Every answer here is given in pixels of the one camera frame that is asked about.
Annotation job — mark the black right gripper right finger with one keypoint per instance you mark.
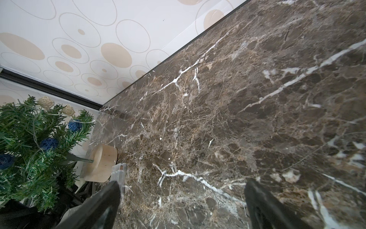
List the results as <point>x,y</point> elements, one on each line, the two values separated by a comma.
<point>267,212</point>

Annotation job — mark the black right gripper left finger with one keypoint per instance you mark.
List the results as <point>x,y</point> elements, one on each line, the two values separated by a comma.
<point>99,212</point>

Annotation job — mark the small green christmas tree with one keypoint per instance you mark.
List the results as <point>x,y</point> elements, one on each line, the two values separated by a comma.
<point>40,182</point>

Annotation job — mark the string lights with rattan balls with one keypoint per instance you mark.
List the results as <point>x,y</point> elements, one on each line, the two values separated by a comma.
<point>40,129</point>

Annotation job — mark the wooden tree base disc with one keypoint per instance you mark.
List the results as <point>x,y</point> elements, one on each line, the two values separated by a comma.
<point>104,158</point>

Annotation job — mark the clear plastic battery box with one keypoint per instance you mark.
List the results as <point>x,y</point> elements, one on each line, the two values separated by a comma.
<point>118,174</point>

